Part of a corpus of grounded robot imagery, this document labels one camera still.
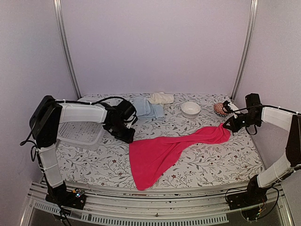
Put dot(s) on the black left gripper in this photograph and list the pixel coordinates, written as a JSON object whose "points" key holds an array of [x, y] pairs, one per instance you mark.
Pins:
{"points": [[127, 138]]}

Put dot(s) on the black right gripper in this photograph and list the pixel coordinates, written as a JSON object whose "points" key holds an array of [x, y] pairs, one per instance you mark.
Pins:
{"points": [[234, 127]]}

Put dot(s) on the pink towel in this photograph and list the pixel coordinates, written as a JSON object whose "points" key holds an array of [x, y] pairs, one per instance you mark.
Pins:
{"points": [[150, 158]]}

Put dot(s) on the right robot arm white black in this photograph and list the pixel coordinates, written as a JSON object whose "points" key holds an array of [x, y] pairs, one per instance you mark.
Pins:
{"points": [[290, 161]]}

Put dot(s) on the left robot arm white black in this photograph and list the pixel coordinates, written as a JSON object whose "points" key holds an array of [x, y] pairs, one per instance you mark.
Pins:
{"points": [[44, 125]]}

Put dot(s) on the red white patterned ball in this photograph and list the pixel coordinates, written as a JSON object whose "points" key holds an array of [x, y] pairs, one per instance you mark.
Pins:
{"points": [[218, 109]]}

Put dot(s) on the light blue towel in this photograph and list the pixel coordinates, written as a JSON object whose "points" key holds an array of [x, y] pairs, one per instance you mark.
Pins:
{"points": [[144, 109]]}

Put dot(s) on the white plastic basket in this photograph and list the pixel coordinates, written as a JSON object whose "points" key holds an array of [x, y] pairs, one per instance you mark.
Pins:
{"points": [[81, 124]]}

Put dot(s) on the white ceramic bowl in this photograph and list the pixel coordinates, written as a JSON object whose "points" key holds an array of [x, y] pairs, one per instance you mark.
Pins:
{"points": [[190, 110]]}

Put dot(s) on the cream rolled towel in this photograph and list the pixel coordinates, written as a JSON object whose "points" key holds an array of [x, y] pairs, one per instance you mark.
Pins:
{"points": [[160, 98]]}

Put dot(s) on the aluminium front rail base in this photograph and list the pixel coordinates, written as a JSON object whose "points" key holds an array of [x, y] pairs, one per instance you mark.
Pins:
{"points": [[113, 206]]}

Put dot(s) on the right aluminium frame post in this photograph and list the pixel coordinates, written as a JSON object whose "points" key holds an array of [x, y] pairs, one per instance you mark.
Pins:
{"points": [[246, 47]]}

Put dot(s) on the aluminium frame post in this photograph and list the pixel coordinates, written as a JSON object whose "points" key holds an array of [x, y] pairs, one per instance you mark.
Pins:
{"points": [[246, 47], [65, 46]]}

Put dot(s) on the left aluminium frame post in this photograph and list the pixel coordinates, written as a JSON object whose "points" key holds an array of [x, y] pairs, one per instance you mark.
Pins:
{"points": [[65, 46]]}

